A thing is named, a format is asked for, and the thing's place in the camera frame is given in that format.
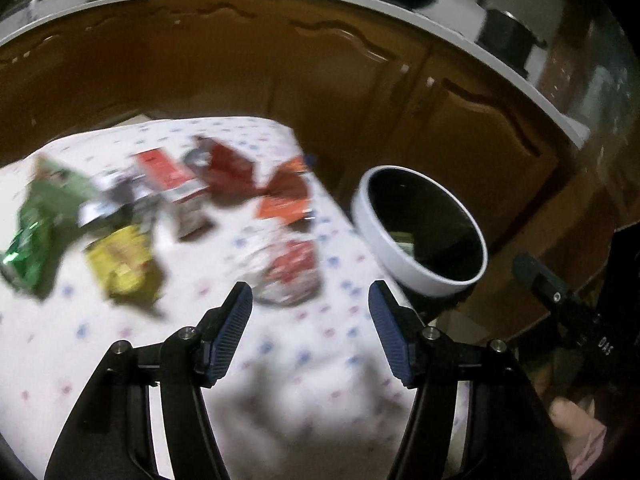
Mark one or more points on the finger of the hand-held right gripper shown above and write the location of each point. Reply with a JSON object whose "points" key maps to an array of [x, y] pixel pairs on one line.
{"points": [[537, 275]]}

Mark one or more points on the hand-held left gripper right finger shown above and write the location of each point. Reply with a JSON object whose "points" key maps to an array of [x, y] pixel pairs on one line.
{"points": [[390, 330]]}

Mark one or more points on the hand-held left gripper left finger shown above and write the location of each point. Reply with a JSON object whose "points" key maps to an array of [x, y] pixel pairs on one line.
{"points": [[230, 330]]}

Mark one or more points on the red and silver wrapper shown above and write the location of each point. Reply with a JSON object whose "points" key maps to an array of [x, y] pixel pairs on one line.
{"points": [[292, 265]]}

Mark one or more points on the white round bin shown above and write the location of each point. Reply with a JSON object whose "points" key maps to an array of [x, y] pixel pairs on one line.
{"points": [[380, 240]]}

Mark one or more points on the yellow snack packet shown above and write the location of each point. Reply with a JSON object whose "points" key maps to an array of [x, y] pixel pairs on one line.
{"points": [[125, 260]]}

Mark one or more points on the orange red snack packet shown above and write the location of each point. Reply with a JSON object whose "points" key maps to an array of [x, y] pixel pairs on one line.
{"points": [[285, 195]]}

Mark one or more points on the dark red snack packet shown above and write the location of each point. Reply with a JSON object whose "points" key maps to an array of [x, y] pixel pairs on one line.
{"points": [[227, 170]]}

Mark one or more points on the red and white carton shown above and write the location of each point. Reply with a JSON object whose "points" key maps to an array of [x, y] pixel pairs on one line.
{"points": [[167, 172]]}

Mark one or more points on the silver white snack packet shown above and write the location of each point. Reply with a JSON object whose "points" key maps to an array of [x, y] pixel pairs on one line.
{"points": [[107, 195]]}

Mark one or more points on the green snack packet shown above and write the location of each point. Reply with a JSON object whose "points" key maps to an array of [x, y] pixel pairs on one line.
{"points": [[35, 220]]}

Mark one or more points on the person's right hand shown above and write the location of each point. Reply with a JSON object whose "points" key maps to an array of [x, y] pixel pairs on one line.
{"points": [[577, 430]]}

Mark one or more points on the floral white cloth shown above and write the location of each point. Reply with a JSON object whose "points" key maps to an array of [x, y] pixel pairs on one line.
{"points": [[300, 360]]}

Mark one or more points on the black cooking pot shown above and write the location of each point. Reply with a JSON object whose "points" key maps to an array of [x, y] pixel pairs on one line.
{"points": [[505, 40]]}

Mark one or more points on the brown wooden lower cabinets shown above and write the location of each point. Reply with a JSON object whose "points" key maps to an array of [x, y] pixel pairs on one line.
{"points": [[250, 70]]}

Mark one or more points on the wooden door frame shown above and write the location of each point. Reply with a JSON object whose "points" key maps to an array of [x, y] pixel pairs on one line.
{"points": [[590, 85]]}

